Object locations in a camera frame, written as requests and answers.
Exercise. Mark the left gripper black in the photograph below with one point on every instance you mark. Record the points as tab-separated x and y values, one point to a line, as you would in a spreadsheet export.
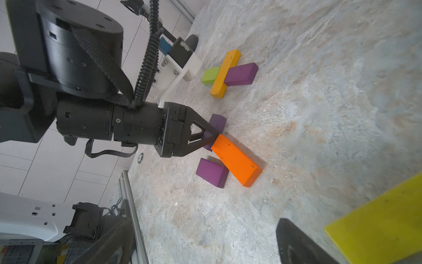
174	130

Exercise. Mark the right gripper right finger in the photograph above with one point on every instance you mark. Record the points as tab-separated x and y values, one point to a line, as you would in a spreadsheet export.
295	247

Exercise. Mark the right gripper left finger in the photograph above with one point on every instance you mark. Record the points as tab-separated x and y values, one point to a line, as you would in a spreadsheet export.
115	247

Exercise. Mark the purple block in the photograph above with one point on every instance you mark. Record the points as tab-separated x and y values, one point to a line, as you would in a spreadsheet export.
241	75
219	123
212	172

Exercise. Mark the orange block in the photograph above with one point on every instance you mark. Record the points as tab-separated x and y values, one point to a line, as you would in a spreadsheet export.
244	169

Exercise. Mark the lime green block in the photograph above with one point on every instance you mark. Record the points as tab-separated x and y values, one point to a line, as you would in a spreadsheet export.
209	76

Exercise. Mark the amber yellow long block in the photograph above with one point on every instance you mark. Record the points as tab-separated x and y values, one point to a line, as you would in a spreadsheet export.
219	87

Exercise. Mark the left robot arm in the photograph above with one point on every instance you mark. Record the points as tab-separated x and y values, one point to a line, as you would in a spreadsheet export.
67	70

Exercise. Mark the yellow block upper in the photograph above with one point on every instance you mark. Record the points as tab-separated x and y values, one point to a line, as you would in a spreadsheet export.
382	231

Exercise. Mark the aluminium rail frame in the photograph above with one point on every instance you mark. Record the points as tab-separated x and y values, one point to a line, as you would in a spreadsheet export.
122	198

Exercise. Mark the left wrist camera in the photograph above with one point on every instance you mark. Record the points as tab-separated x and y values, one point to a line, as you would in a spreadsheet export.
180	62

